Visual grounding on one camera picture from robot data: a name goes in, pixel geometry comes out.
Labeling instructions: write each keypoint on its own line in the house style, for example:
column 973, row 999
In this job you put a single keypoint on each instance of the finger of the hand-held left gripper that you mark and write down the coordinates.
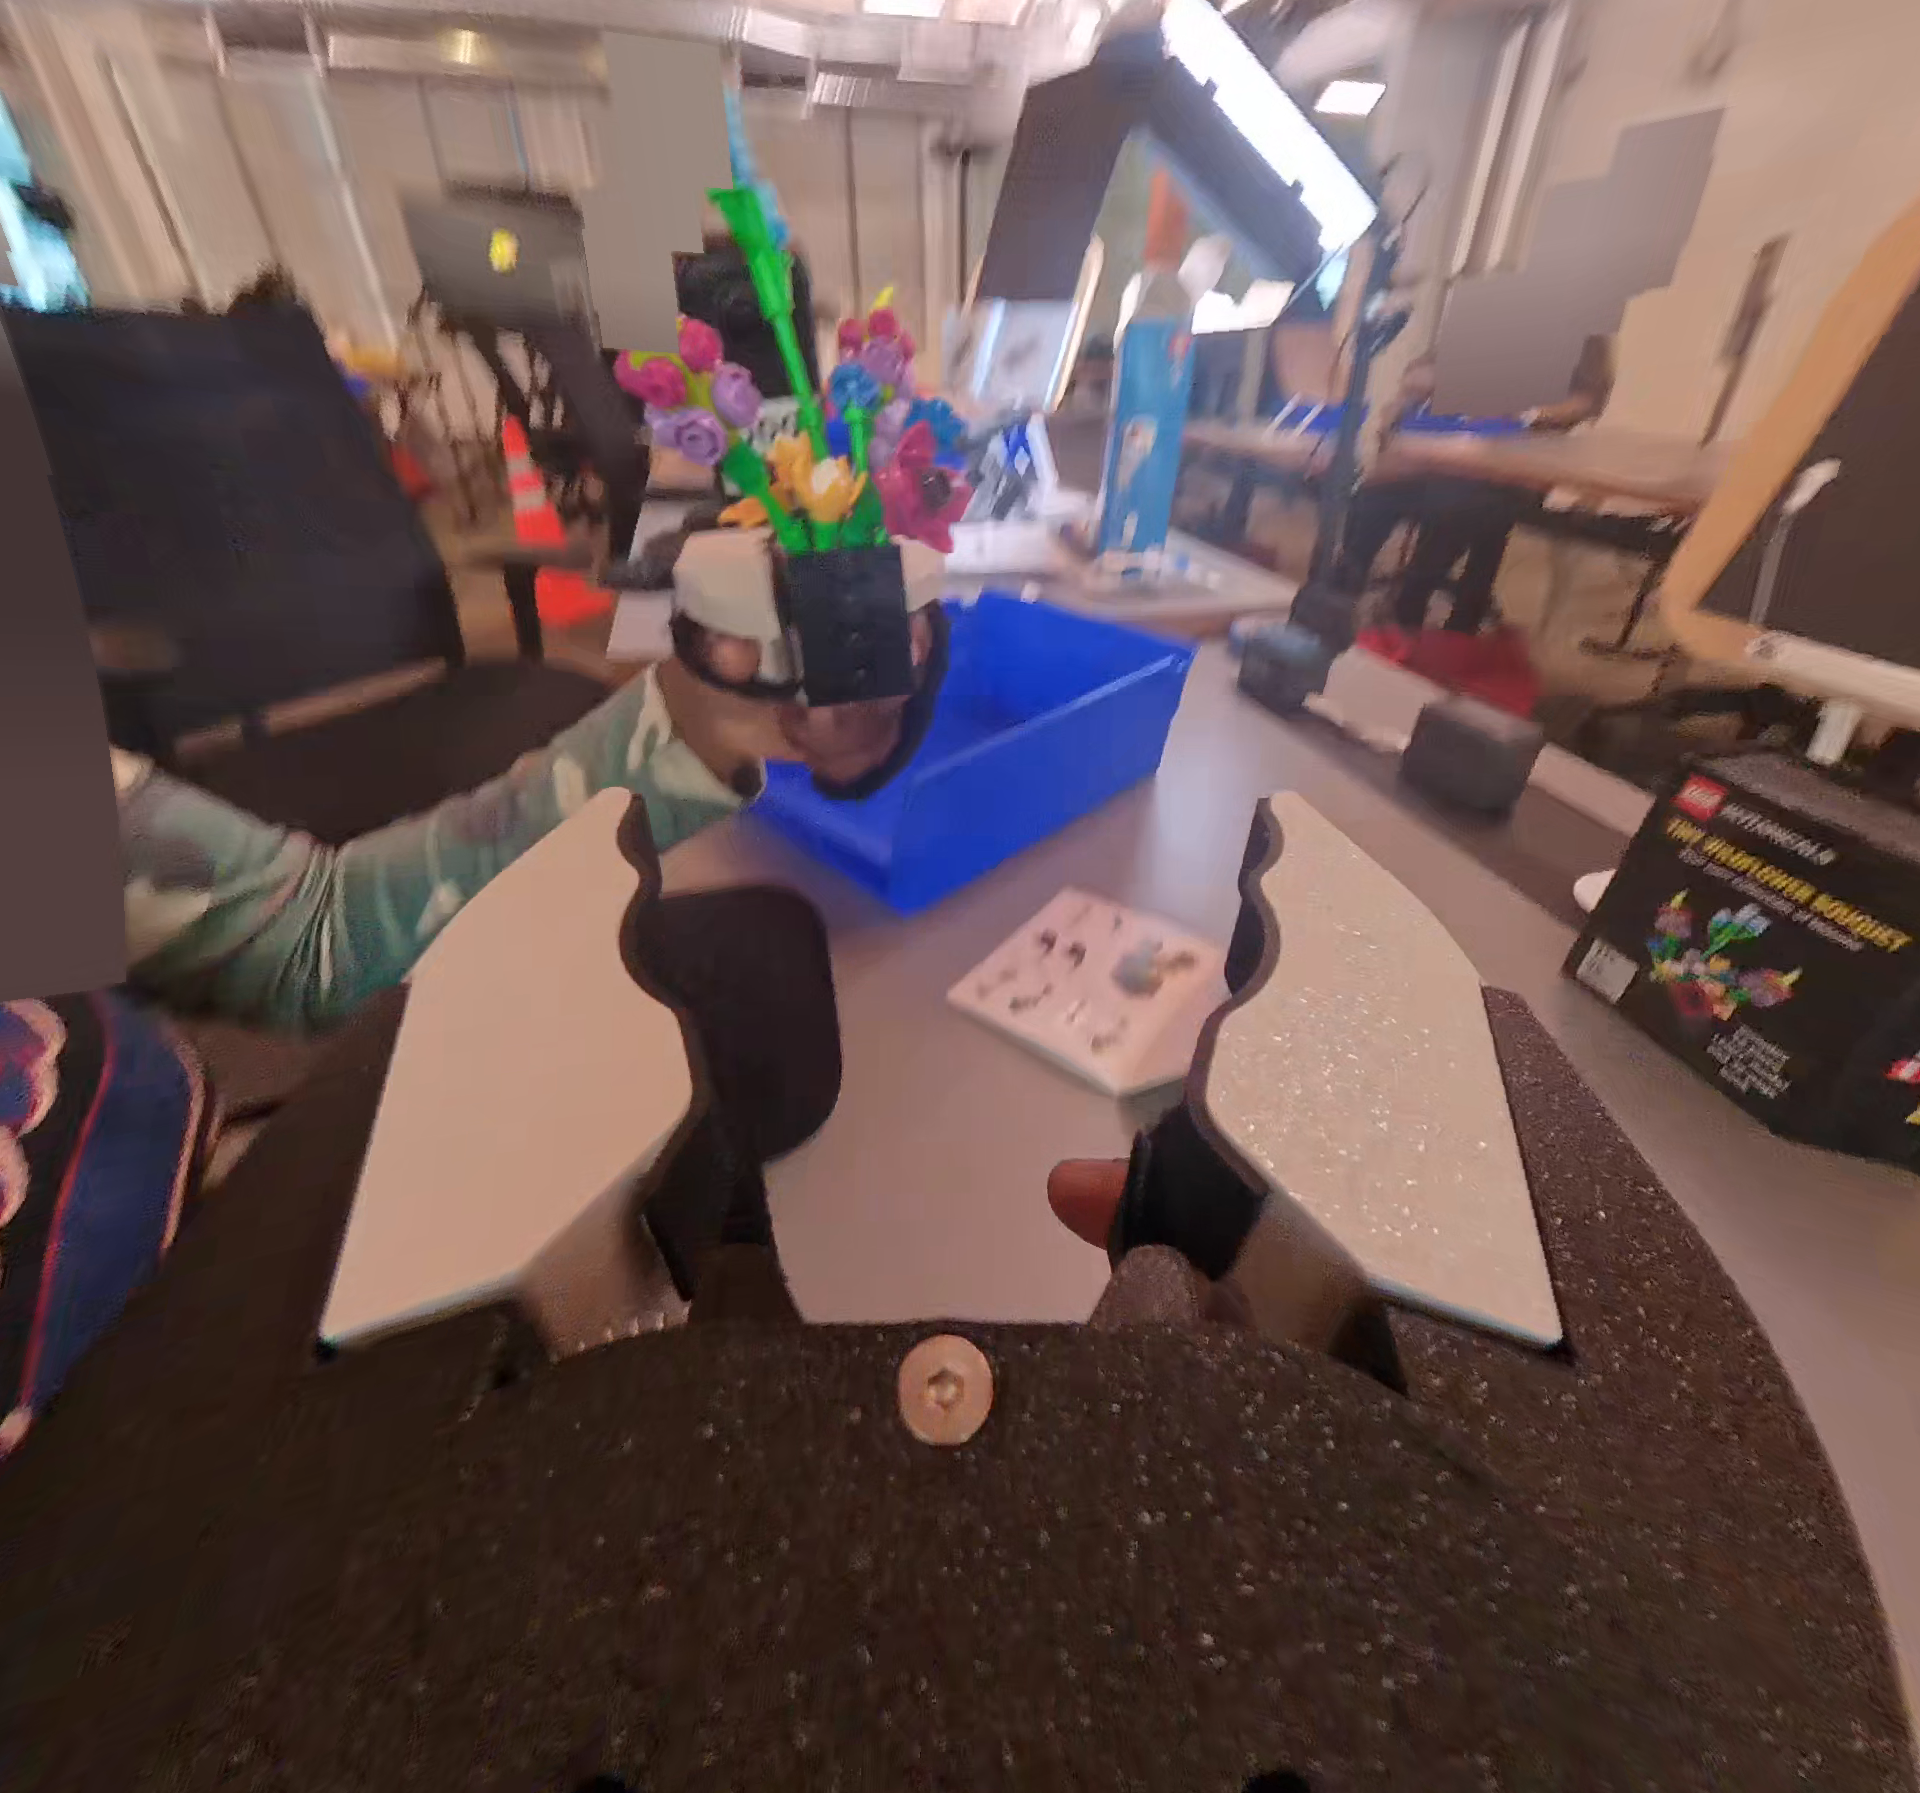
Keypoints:
column 925, row 587
column 744, row 601

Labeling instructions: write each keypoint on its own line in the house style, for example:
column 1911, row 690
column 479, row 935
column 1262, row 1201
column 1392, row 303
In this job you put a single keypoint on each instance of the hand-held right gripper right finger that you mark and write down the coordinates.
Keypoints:
column 1382, row 1102

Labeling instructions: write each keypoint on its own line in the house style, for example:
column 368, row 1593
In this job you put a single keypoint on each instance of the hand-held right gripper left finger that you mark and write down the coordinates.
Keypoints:
column 510, row 1073

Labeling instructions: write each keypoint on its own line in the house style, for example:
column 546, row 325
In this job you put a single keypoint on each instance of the green lego sprig blue buds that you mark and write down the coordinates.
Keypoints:
column 765, row 264

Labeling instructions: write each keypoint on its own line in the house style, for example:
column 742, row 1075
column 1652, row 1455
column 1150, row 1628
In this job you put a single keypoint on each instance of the lego flower bouquet model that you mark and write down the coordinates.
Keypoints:
column 848, row 623

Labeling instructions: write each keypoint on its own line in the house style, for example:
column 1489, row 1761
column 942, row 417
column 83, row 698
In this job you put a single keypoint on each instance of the blue plastic bin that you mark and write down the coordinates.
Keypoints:
column 1022, row 745

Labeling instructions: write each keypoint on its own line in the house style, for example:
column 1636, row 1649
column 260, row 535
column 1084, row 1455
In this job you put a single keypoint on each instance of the person's left forearm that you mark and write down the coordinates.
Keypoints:
column 421, row 865

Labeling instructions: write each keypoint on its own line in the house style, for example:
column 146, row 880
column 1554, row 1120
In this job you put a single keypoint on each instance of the tall blue lego box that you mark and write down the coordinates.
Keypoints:
column 1148, row 414

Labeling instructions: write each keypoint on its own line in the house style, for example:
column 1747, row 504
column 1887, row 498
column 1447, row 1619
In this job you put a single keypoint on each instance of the lego instruction booklet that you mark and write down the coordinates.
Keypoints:
column 1080, row 999

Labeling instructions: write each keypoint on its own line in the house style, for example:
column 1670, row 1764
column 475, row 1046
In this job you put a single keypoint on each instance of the black lego set box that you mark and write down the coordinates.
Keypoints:
column 1755, row 970

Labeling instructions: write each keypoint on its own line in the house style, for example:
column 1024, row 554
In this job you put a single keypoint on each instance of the person's left hand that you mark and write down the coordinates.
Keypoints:
column 843, row 741

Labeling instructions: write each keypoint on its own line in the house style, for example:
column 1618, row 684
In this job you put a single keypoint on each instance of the person's right hand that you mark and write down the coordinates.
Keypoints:
column 1089, row 1201

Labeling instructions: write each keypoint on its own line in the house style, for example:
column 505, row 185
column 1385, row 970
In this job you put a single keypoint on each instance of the orange traffic cone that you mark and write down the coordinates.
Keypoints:
column 540, row 532

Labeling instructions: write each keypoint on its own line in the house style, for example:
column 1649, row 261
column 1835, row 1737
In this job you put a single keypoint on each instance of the black padded chair armrest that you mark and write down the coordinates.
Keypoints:
column 750, row 1012

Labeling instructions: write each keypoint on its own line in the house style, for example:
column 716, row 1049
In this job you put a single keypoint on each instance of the black photo flag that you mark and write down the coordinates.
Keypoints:
column 1064, row 174

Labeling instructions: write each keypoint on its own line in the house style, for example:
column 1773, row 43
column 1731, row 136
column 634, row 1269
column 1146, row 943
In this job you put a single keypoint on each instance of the grey hard case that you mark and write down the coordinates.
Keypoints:
column 1472, row 757

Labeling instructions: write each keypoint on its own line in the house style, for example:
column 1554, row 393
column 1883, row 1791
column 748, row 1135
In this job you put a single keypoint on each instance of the black battery charger case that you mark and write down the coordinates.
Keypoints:
column 1285, row 668

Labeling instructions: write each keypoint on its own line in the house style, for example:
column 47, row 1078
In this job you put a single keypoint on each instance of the person's black lettered jersey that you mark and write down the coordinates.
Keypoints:
column 90, row 1196

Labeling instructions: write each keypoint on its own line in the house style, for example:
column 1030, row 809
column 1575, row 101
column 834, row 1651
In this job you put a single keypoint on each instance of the studio light panel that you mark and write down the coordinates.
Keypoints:
column 1276, row 128

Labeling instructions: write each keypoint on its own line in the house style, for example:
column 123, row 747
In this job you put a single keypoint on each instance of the wooden office desk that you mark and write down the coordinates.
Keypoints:
column 1621, row 465

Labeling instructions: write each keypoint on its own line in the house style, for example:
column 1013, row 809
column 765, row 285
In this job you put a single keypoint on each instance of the black board with white ledge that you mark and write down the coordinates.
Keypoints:
column 1831, row 504

